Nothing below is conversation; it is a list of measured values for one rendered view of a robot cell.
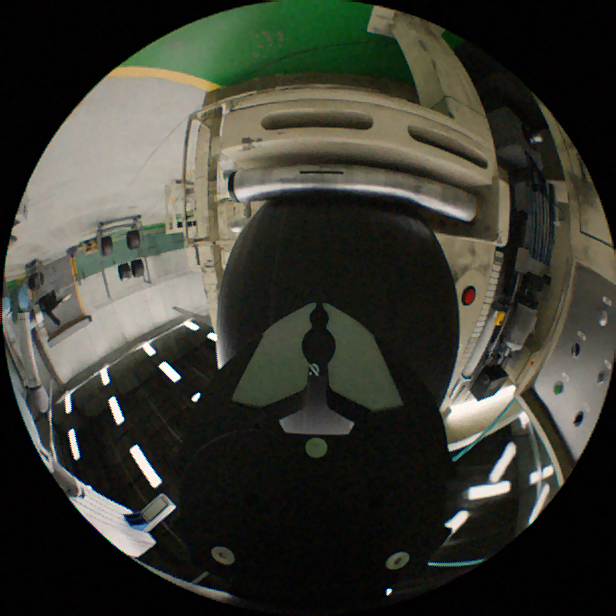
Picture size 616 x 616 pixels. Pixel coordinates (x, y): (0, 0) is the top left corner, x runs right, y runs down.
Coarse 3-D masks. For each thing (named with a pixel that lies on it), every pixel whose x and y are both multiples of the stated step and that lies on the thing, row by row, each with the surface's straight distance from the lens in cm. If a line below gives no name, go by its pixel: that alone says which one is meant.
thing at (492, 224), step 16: (480, 192) 33; (496, 192) 31; (480, 208) 32; (496, 208) 30; (432, 224) 42; (448, 224) 38; (464, 224) 34; (480, 224) 32; (496, 224) 30; (480, 240) 32; (496, 240) 30
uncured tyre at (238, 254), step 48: (240, 240) 22; (288, 240) 17; (336, 240) 17; (384, 240) 19; (432, 240) 23; (240, 288) 17; (288, 288) 15; (336, 288) 15; (384, 288) 16; (432, 288) 18; (240, 336) 16; (384, 336) 15; (432, 336) 18; (432, 384) 19; (288, 432) 20; (336, 432) 20
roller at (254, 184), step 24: (264, 168) 24; (288, 168) 23; (312, 168) 23; (336, 168) 23; (360, 168) 24; (240, 192) 24; (264, 192) 23; (288, 192) 23; (312, 192) 23; (336, 192) 23; (360, 192) 23; (384, 192) 24; (408, 192) 25; (432, 192) 26; (456, 192) 29; (456, 216) 30
